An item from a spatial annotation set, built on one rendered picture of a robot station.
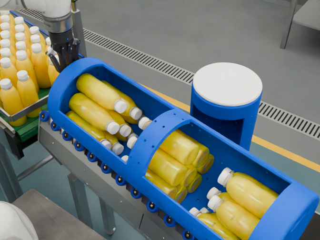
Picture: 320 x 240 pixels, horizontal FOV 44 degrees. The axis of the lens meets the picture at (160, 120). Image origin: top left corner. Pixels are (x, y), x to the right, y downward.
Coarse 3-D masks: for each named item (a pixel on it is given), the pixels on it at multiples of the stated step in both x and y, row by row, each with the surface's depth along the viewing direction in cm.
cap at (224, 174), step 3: (225, 171) 108; (222, 174) 108; (225, 174) 107; (228, 174) 108; (219, 177) 108; (222, 177) 107; (225, 177) 107; (219, 180) 108; (222, 180) 107; (222, 183) 108
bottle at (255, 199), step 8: (232, 176) 109; (240, 176) 106; (224, 184) 107; (232, 184) 104; (240, 184) 103; (248, 184) 103; (256, 184) 104; (232, 192) 104; (240, 192) 102; (248, 192) 102; (256, 192) 101; (264, 192) 101; (240, 200) 103; (248, 200) 101; (256, 200) 100; (264, 200) 99; (272, 200) 99; (248, 208) 102; (256, 208) 100; (264, 208) 99; (256, 216) 102
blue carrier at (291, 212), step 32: (96, 64) 136; (64, 96) 140; (64, 128) 136; (160, 128) 113; (192, 128) 130; (128, 160) 115; (224, 160) 126; (256, 160) 106; (160, 192) 109; (192, 192) 129; (288, 192) 96; (192, 224) 104; (288, 224) 91
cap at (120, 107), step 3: (120, 102) 129; (123, 102) 129; (117, 105) 129; (120, 105) 128; (123, 105) 129; (126, 105) 130; (117, 108) 129; (120, 108) 129; (123, 108) 130; (117, 111) 130; (120, 111) 130; (123, 111) 131
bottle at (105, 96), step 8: (80, 80) 136; (88, 80) 135; (96, 80) 135; (80, 88) 136; (88, 88) 134; (96, 88) 132; (104, 88) 132; (88, 96) 135; (96, 96) 132; (104, 96) 130; (112, 96) 130; (104, 104) 130; (112, 104) 130
